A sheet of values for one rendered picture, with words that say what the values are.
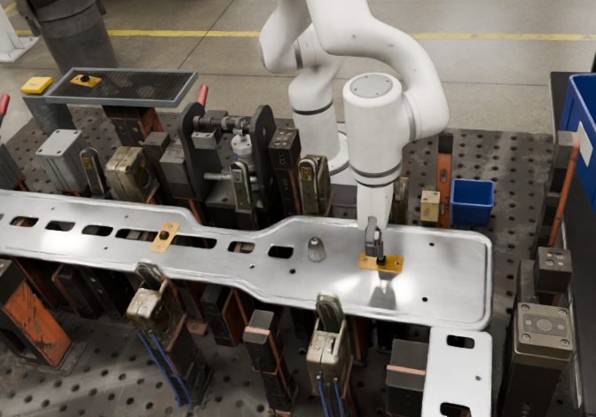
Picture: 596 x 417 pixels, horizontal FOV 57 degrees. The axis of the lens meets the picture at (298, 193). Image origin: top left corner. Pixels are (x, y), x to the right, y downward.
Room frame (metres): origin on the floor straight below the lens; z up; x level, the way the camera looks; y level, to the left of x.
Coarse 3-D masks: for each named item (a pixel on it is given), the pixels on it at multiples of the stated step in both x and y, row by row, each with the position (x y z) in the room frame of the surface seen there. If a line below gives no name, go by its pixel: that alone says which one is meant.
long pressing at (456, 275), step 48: (0, 192) 1.11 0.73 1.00; (0, 240) 0.93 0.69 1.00; (48, 240) 0.90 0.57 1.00; (96, 240) 0.87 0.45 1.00; (240, 240) 0.79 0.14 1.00; (288, 240) 0.76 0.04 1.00; (336, 240) 0.74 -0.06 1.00; (384, 240) 0.71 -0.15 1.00; (432, 240) 0.69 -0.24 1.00; (480, 240) 0.67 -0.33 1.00; (240, 288) 0.67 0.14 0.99; (288, 288) 0.64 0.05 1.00; (336, 288) 0.62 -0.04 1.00; (384, 288) 0.60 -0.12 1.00; (432, 288) 0.58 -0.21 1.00; (480, 288) 0.56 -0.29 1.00
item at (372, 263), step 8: (360, 256) 0.68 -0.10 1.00; (368, 256) 0.68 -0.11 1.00; (384, 256) 0.67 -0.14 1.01; (392, 256) 0.67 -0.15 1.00; (400, 256) 0.67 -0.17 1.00; (360, 264) 0.66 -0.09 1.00; (368, 264) 0.66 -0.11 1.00; (376, 264) 0.66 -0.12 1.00; (384, 264) 0.65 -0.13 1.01; (392, 264) 0.65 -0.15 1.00; (400, 264) 0.65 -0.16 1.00
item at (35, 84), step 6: (36, 78) 1.36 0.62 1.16; (42, 78) 1.36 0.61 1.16; (48, 78) 1.35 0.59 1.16; (30, 84) 1.34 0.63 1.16; (36, 84) 1.33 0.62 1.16; (42, 84) 1.32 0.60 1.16; (48, 84) 1.34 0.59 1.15; (24, 90) 1.32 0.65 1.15; (30, 90) 1.31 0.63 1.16; (36, 90) 1.30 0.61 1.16; (42, 90) 1.31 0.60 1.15
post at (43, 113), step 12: (24, 96) 1.32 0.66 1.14; (36, 96) 1.31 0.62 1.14; (36, 108) 1.31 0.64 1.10; (48, 108) 1.30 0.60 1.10; (60, 108) 1.33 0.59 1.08; (36, 120) 1.32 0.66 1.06; (48, 120) 1.30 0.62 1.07; (60, 120) 1.31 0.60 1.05; (72, 120) 1.35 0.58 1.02; (48, 132) 1.32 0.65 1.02
